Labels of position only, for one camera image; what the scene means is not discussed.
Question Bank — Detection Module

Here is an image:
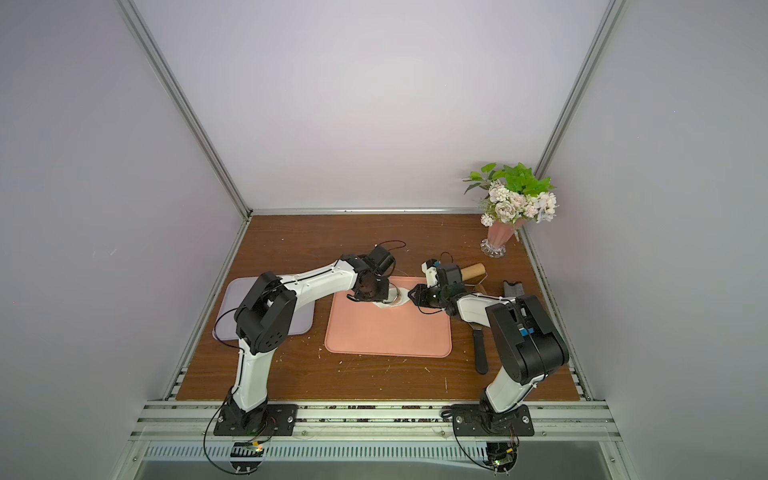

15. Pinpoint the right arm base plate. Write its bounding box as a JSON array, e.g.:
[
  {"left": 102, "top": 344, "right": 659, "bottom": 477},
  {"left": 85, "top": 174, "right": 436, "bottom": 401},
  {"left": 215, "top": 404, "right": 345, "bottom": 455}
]
[{"left": 443, "top": 404, "right": 535, "bottom": 437}]

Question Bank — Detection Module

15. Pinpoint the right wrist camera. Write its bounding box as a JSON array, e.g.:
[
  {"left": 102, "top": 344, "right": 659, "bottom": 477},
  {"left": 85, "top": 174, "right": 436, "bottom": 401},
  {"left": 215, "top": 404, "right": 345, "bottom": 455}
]
[{"left": 421, "top": 259, "right": 440, "bottom": 288}]

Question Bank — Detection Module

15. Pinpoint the artificial flower bouquet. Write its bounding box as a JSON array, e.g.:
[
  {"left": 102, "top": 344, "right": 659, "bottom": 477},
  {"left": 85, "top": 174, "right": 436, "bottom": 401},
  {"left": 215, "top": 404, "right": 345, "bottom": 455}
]
[{"left": 463, "top": 163, "right": 558, "bottom": 227}]

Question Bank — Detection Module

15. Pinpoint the wooden rolling pin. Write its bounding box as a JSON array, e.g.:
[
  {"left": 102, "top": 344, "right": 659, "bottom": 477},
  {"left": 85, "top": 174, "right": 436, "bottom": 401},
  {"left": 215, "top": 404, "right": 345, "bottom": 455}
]
[{"left": 460, "top": 263, "right": 488, "bottom": 294}]

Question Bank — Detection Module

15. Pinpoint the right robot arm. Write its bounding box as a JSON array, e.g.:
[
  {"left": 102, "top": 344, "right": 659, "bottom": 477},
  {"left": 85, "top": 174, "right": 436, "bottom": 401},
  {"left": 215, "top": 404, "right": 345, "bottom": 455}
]
[{"left": 409, "top": 259, "right": 570, "bottom": 413}]

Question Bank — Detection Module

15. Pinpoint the pink glass vase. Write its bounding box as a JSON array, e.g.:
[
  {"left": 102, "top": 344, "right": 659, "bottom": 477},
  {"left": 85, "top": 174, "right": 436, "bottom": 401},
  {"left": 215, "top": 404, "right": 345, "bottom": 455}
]
[{"left": 480, "top": 219, "right": 526, "bottom": 258}]

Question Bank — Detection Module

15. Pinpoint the blue work glove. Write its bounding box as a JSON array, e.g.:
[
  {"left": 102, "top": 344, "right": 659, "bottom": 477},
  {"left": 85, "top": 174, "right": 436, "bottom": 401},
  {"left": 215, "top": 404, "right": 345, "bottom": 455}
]
[{"left": 503, "top": 281, "right": 541, "bottom": 337}]

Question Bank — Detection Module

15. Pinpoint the pink silicone mat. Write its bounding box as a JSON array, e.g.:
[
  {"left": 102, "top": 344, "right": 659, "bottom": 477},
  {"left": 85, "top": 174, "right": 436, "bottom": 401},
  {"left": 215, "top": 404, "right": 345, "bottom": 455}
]
[{"left": 325, "top": 292, "right": 452, "bottom": 358}]

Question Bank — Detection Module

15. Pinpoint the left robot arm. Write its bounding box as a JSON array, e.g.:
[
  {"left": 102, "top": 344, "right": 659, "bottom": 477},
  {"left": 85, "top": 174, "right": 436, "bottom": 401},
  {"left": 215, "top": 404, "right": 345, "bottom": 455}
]
[{"left": 231, "top": 246, "right": 398, "bottom": 414}]

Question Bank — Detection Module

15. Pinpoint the small dough piece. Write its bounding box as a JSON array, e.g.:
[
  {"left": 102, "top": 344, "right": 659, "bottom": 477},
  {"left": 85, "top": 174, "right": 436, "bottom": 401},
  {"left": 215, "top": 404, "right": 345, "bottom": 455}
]
[{"left": 375, "top": 285, "right": 412, "bottom": 308}]

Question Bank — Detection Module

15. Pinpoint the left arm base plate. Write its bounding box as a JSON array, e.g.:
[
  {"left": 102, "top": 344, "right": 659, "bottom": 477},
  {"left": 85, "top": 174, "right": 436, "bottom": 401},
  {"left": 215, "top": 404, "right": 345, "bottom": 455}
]
[{"left": 213, "top": 402, "right": 298, "bottom": 437}]

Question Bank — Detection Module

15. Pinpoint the purple silicone mat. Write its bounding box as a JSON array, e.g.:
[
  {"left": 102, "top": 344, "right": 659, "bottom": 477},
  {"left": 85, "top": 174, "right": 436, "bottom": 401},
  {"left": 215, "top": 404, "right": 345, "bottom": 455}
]
[{"left": 212, "top": 277, "right": 315, "bottom": 342}]

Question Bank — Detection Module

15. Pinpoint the aluminium frame rail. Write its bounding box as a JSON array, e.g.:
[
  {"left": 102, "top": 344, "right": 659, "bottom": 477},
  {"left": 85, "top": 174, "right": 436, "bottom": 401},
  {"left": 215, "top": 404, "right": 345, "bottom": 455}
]
[{"left": 130, "top": 401, "right": 621, "bottom": 442}]

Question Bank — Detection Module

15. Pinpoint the black handled metal scraper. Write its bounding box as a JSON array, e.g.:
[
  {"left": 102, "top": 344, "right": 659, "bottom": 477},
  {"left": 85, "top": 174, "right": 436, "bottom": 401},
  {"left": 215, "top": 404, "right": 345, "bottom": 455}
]
[{"left": 471, "top": 324, "right": 489, "bottom": 375}]

